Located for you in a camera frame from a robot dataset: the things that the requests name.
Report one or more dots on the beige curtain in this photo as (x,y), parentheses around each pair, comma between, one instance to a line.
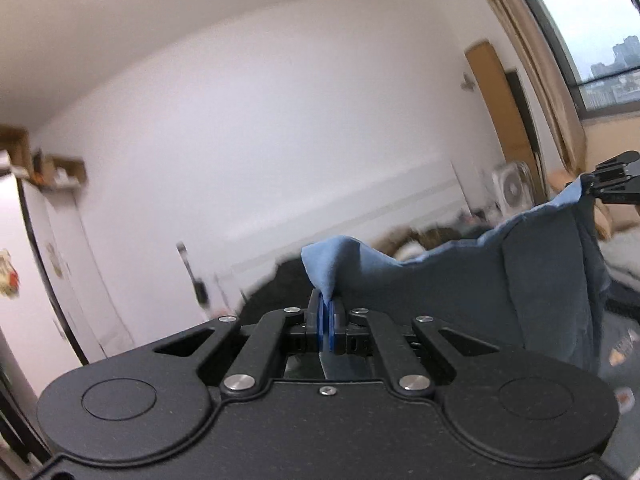
(544,74)

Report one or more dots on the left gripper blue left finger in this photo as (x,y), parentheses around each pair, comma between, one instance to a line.
(308,332)

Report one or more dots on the cardboard box on wardrobe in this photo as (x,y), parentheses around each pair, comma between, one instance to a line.
(58,172)

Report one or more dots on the window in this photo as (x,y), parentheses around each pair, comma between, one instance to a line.
(596,45)

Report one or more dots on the white box fan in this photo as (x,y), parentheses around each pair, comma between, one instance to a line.
(513,188)

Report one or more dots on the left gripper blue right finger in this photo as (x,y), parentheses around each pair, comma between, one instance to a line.
(345,329)

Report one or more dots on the white wardrobe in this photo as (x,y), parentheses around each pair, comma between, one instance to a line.
(56,312)

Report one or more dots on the light blue garment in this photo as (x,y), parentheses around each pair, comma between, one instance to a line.
(537,280)

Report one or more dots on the pile of dark clothes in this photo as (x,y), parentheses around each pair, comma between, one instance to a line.
(288,286)

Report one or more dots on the white headboard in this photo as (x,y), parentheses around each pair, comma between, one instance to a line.
(417,197)

